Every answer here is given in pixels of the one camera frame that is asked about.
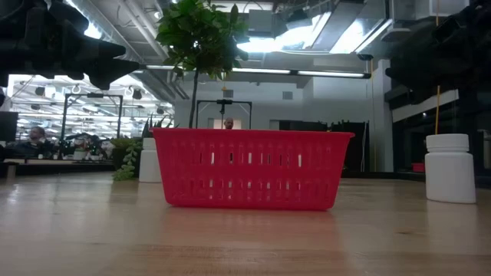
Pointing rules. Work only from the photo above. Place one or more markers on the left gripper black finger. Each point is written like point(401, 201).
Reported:
point(99, 49)
point(111, 71)

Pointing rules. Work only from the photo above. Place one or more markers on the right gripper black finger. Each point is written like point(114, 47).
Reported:
point(427, 53)
point(416, 74)

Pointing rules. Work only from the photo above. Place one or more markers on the white plastic pill bottle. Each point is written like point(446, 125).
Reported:
point(449, 172)
point(149, 165)

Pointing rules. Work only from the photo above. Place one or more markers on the red plastic slotted basket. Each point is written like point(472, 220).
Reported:
point(253, 168)

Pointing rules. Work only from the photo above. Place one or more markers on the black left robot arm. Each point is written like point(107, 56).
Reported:
point(7, 38)

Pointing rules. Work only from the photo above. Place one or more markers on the black monitor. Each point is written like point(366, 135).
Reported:
point(7, 126)

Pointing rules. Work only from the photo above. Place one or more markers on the small red box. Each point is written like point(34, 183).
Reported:
point(418, 167)

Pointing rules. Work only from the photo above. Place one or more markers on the small trailing succulent plant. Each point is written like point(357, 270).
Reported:
point(128, 163)

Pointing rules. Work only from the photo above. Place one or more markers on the tall green plant black pot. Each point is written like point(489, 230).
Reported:
point(199, 34)

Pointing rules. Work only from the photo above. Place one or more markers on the person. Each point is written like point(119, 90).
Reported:
point(228, 123)
point(36, 143)

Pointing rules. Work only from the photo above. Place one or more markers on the long ceiling tube light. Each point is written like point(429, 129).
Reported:
point(299, 72)

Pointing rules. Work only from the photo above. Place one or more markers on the black metal rig frame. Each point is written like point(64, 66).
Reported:
point(94, 95)
point(224, 102)

